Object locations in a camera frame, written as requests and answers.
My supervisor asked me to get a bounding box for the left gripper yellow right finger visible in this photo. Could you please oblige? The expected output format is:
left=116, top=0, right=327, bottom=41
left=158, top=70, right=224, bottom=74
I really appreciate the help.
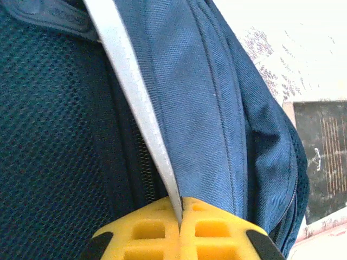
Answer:
left=180, top=197, right=287, bottom=260

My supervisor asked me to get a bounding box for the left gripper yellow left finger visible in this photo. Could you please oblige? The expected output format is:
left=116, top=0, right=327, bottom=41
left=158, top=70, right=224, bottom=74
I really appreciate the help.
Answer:
left=81, top=197, right=182, bottom=260

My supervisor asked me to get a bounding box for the black book gold print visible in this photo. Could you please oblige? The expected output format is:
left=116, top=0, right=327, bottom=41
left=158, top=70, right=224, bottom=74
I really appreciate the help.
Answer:
left=281, top=99, right=347, bottom=226

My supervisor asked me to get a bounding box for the navy blue backpack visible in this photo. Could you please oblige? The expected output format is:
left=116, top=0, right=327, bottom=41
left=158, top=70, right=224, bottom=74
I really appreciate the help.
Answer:
left=0, top=0, right=310, bottom=260

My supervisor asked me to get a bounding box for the floral tablecloth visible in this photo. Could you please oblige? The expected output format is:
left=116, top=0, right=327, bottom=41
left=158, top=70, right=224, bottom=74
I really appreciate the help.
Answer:
left=208, top=0, right=347, bottom=244

